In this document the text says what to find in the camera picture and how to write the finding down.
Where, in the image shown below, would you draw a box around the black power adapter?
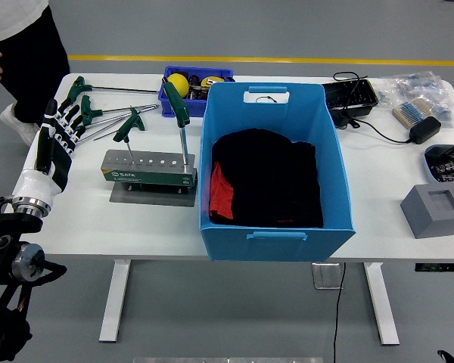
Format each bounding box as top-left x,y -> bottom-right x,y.
409,116 -> 443,145

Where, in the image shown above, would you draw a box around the black table control panel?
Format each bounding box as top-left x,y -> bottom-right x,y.
415,262 -> 454,272

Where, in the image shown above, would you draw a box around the red cloth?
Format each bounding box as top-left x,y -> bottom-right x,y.
209,161 -> 235,221

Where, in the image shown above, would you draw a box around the clear bags of components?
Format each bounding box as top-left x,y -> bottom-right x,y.
378,70 -> 454,128

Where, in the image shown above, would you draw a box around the black floor cable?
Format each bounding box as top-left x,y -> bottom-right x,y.
331,262 -> 347,363

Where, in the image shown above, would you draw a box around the metal floor plate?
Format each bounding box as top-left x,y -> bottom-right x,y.
312,262 -> 344,290

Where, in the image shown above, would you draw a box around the small green T-handle hex key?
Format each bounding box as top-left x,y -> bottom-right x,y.
112,113 -> 147,164

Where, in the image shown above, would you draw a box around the black cloth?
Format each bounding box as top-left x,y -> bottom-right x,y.
210,128 -> 325,229

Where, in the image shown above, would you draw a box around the grey green hex key stand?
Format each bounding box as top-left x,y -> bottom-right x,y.
101,149 -> 199,208

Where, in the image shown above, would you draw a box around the light blue shallow tray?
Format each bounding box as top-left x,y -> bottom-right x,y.
424,144 -> 454,197

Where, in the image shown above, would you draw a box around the large green T-handle hex key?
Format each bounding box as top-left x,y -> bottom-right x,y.
162,81 -> 192,166

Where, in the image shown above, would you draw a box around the person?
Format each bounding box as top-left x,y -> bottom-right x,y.
0,0 -> 71,147

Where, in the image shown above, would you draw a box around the black plastic tray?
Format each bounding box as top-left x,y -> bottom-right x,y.
322,79 -> 380,129

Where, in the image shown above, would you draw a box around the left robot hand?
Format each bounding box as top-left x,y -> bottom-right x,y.
14,96 -> 88,208

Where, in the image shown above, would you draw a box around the small blue parts bin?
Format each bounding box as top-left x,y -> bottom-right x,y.
157,66 -> 235,119

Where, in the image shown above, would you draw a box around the black adapter cord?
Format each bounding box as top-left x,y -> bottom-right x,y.
332,70 -> 413,144

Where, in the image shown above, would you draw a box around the grey block with square recess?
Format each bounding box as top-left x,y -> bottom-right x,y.
400,184 -> 454,240

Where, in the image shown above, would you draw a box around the long green T-handle hex key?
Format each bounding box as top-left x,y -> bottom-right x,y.
66,75 -> 161,109

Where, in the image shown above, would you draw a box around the yellow floor tape line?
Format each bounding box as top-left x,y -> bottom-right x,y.
67,54 -> 454,67

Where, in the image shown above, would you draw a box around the white table leg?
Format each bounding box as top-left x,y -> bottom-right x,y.
363,262 -> 401,346
98,259 -> 132,344

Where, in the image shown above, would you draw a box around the yellow black tape measure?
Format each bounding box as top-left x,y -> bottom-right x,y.
200,75 -> 228,88

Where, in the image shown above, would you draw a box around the black electronic components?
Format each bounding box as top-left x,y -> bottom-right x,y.
431,145 -> 454,190

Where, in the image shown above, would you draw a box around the yellow ball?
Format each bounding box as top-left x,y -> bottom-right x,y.
166,73 -> 191,95

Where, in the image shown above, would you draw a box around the large blue storage box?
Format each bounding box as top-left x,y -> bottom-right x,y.
198,82 -> 356,262

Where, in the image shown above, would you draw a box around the resistor tape bundle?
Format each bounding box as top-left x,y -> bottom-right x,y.
392,98 -> 436,129

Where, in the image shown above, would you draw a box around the white shoe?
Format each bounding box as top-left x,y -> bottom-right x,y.
0,102 -> 42,147

